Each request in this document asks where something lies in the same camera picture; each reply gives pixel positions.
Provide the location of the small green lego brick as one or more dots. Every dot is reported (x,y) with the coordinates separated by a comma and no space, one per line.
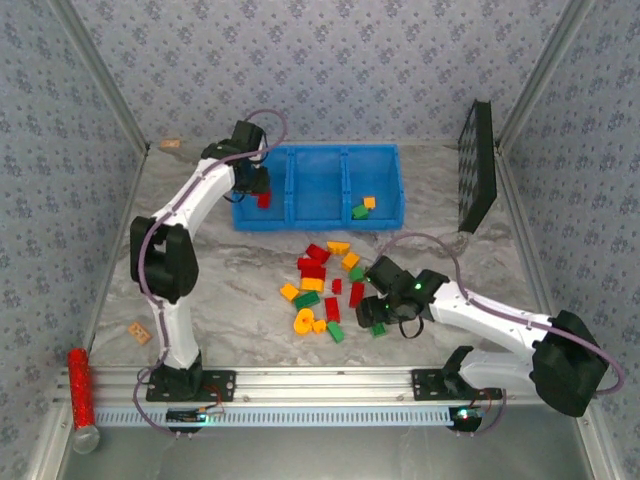
(356,273)

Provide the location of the blue three-compartment plastic bin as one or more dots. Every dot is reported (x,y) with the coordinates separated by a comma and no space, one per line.
(320,190)

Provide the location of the yellow sloped lego brick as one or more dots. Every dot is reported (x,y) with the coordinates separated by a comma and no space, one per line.
(350,260)

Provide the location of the small circuit board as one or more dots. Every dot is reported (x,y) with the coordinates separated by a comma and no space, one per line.
(465,416)
(187,415)

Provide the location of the small yellow lego brick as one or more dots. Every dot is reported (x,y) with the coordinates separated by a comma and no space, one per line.
(319,326)

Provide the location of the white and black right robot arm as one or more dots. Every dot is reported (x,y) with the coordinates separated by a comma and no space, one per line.
(500,315)

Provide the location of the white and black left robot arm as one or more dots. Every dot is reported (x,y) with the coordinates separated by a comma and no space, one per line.
(170,260)

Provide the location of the aluminium frame post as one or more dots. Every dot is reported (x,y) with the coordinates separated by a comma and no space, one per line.
(100,75)
(547,70)

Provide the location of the yellow half-round lego brick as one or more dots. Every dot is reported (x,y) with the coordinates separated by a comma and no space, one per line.
(338,247)

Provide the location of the red glitter cylinder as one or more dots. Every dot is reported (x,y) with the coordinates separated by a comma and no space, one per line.
(81,390)

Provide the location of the orange lego brick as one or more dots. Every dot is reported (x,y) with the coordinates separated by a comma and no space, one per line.
(369,202)

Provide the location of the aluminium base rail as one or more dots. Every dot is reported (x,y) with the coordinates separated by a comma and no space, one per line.
(325,382)

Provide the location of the black grid panel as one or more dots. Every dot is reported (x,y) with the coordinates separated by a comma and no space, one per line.
(477,170)

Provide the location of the aluminium side rail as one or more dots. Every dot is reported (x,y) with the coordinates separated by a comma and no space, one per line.
(520,225)
(132,200)

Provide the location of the small red lego brick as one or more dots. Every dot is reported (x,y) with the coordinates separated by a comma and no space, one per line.
(337,285)

